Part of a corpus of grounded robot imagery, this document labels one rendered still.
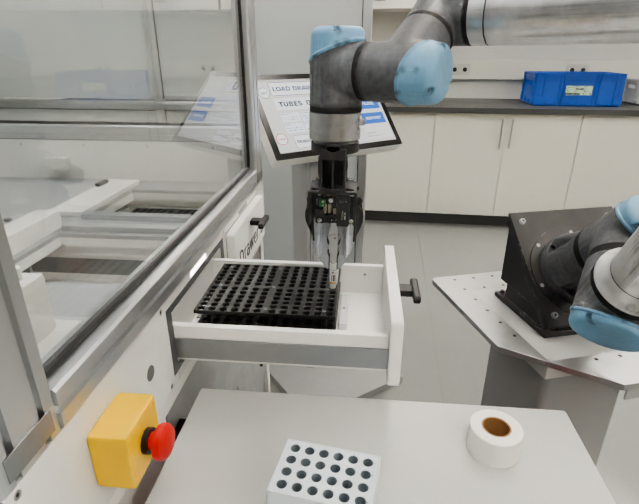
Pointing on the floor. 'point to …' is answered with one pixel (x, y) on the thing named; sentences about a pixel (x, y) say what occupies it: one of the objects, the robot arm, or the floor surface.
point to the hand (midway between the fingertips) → (333, 259)
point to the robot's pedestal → (549, 379)
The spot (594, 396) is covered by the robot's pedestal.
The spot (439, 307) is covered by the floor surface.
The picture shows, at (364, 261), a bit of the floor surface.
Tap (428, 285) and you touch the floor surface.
